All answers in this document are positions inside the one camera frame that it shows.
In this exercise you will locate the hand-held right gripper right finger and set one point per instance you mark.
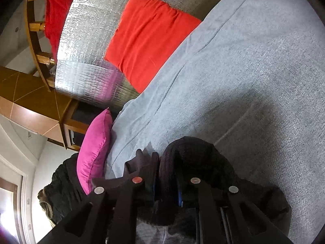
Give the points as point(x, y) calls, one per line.
point(180, 195)

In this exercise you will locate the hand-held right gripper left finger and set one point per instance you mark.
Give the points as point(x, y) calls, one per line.
point(149, 193)

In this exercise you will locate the black jacket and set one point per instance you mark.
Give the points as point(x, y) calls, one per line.
point(198, 157)

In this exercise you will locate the pink pillow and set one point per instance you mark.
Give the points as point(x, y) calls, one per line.
point(94, 152)

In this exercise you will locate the dark fleece cloth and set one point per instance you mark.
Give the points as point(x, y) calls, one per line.
point(63, 183)

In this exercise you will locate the grey bed sheet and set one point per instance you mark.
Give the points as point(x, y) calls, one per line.
point(254, 81)

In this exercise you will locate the wooden cabinet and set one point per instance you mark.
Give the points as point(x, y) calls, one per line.
point(30, 106)

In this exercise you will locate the red pillow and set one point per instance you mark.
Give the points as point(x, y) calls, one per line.
point(147, 38)

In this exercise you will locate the silver foil mat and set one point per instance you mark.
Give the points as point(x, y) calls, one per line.
point(91, 43)

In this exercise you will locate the wooden headboard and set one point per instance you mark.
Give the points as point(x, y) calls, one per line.
point(33, 45)

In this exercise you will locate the red cloth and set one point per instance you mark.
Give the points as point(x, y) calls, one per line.
point(58, 10)

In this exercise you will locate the door with white frame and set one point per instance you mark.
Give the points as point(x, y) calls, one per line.
point(21, 195)

